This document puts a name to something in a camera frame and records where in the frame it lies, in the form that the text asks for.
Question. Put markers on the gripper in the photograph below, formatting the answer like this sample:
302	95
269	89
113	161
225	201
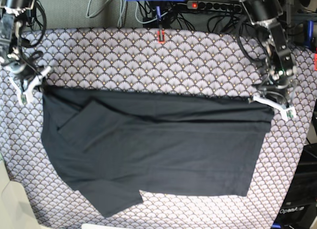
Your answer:
22	74
280	94

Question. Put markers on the black T-shirt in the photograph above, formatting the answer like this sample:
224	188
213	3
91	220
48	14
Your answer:
109	146

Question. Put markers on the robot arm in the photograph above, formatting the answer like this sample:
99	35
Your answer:
15	16
281	67

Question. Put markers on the orange clamp right edge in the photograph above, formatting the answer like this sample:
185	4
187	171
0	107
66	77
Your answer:
315	61

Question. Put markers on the blue clamp right edge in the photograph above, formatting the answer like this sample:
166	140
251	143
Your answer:
309	34

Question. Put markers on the black power strip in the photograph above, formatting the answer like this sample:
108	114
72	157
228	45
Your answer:
213	6

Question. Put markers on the black OpenArm box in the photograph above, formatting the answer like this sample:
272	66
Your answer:
299	209

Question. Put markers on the orange and black clamp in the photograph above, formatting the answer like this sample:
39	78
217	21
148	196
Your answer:
161	36

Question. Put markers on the beige plastic bin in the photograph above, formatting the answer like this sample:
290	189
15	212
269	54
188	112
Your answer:
15	208

